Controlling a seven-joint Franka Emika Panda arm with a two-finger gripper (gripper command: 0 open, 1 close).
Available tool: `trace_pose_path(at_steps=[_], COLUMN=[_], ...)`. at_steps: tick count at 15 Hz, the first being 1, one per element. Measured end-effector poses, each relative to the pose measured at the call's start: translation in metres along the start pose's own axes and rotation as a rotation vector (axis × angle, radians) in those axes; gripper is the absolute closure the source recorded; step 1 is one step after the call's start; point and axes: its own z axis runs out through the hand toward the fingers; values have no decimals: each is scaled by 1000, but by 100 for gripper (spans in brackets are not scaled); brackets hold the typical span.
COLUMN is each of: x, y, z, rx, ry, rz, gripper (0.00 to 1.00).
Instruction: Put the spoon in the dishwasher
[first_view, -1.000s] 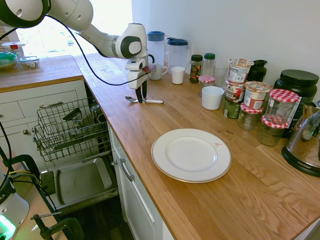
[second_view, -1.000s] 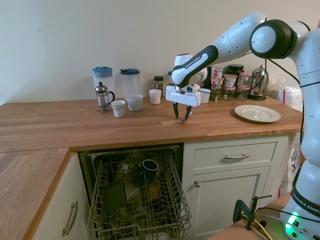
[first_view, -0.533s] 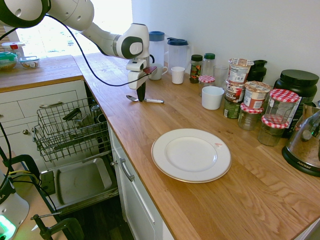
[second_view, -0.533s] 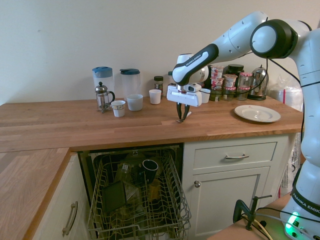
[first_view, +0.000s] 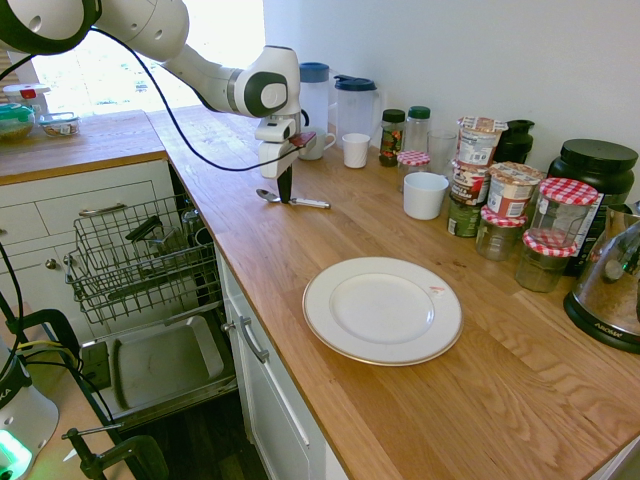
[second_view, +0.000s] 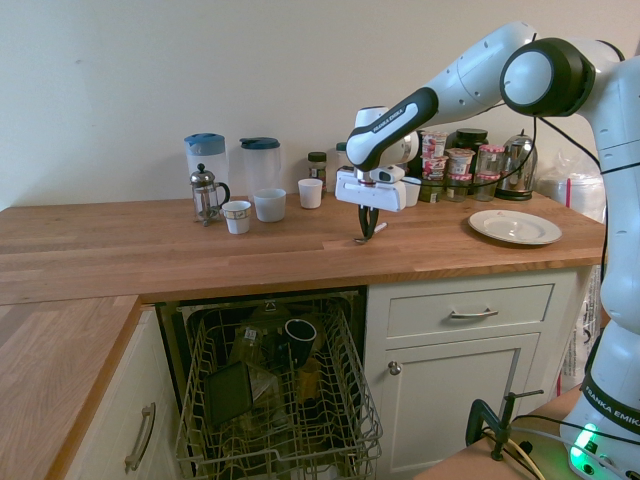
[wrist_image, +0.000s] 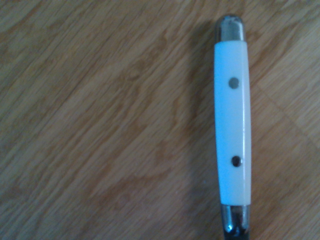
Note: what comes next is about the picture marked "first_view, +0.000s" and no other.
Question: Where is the large black protein tub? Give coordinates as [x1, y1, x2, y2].
[547, 138, 640, 277]

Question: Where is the food container with red clip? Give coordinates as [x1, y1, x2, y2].
[2, 83, 51, 114]

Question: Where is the white base cabinet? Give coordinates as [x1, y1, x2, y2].
[214, 249, 351, 480]

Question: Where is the steel electric kettle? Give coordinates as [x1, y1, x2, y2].
[563, 201, 640, 355]

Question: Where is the white paper cup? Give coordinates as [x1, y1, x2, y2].
[341, 132, 372, 170]

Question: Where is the white plate with gold rim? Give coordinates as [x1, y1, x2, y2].
[301, 256, 465, 368]

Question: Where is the brown chocolate oatmeal cup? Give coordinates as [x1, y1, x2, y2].
[451, 158, 491, 207]

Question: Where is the small clear glass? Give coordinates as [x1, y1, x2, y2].
[180, 208, 202, 242]

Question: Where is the black base cable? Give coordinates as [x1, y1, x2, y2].
[0, 242, 119, 434]

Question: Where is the black screw clamp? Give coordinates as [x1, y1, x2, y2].
[60, 422, 170, 480]

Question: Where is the spice jar with black lid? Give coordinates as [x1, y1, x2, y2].
[378, 108, 407, 168]

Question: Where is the metal cabinet door handle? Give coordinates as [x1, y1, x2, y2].
[221, 315, 271, 365]

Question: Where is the wire dishwasher rack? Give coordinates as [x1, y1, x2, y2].
[63, 194, 224, 326]

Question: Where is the white drawer cabinet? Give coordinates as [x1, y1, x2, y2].
[0, 158, 176, 341]

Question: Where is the clear food container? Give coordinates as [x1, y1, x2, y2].
[38, 111, 81, 138]

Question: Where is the small jar red checked lid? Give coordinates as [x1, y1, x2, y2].
[396, 150, 432, 195]

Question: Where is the food container with green lid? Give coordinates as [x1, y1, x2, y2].
[0, 103, 37, 142]

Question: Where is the clear jar with green lid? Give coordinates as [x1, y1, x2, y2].
[405, 105, 432, 154]

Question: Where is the clear drinking glass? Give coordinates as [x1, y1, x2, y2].
[427, 129, 459, 176]

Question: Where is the white oatmeal cup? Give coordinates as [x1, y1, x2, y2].
[456, 116, 510, 168]

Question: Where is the metal drawer handle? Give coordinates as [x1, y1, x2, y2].
[78, 202, 129, 217]

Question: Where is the tall pitcher with blue lid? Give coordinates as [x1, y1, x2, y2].
[298, 61, 331, 136]

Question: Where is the glass jar red checked lid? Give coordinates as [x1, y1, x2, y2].
[514, 230, 579, 294]
[527, 177, 600, 250]
[474, 204, 529, 263]

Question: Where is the grey dishwasher door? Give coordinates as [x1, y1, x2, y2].
[79, 302, 239, 432]

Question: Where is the bright window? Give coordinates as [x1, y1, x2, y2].
[29, 0, 265, 117]

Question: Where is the black shaker bottle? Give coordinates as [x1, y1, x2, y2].
[493, 119, 536, 165]

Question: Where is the metal spoon with pale handle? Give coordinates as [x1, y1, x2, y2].
[255, 188, 332, 210]

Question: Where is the yellow cable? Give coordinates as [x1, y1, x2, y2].
[14, 339, 81, 372]

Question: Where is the wrist camera with red part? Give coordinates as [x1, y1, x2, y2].
[288, 130, 319, 151]

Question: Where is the red oatmeal cup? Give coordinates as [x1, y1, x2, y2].
[486, 161, 544, 220]

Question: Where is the dark green C-clamp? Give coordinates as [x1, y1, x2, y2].
[4, 308, 84, 381]

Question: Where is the wide pitcher with dark lid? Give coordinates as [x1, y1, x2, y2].
[333, 74, 385, 146]

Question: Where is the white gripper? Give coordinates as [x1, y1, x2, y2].
[254, 118, 297, 205]

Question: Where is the white mug with handle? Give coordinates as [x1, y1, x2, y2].
[298, 125, 337, 161]

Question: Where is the white handleless cup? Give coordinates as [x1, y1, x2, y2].
[402, 172, 450, 221]

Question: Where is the green tin can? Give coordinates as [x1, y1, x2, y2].
[446, 194, 484, 239]

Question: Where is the black utensil in rack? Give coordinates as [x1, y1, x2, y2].
[124, 215, 162, 242]

